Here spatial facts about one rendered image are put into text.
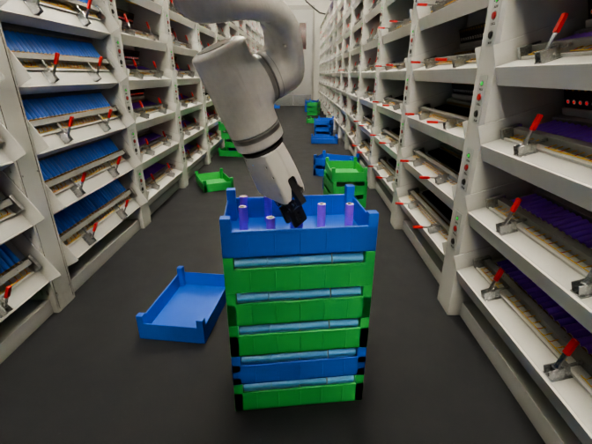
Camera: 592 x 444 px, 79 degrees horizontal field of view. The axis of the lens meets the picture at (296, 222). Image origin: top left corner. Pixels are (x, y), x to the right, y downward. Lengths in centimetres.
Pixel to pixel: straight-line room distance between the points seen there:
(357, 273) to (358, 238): 8
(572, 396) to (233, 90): 80
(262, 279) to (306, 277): 9
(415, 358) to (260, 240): 61
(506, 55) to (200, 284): 117
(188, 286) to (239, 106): 95
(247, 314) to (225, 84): 45
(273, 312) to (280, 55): 48
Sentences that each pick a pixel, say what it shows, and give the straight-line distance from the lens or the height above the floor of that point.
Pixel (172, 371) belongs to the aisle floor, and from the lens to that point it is 108.
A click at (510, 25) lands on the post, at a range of 110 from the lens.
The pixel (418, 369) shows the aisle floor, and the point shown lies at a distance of 108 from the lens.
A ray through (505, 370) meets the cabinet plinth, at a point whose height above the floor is 3.
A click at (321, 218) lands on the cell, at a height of 44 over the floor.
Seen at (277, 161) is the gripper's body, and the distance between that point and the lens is 59.
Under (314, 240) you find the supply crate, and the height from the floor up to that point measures 43.
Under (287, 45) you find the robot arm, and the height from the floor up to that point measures 76.
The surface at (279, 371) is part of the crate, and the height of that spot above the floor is 11.
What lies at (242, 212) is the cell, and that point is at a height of 46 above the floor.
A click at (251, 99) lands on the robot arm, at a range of 56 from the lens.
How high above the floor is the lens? 72
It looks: 22 degrees down
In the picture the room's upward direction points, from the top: straight up
